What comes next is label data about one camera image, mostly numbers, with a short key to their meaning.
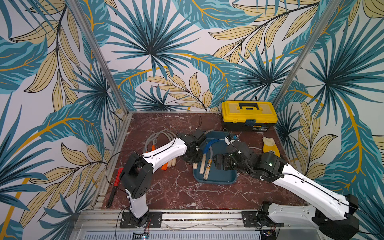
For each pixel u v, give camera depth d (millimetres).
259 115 975
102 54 860
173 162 915
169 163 901
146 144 1012
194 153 708
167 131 1078
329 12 700
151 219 731
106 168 925
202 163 901
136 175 455
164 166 901
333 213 387
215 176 858
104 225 721
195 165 815
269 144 1006
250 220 733
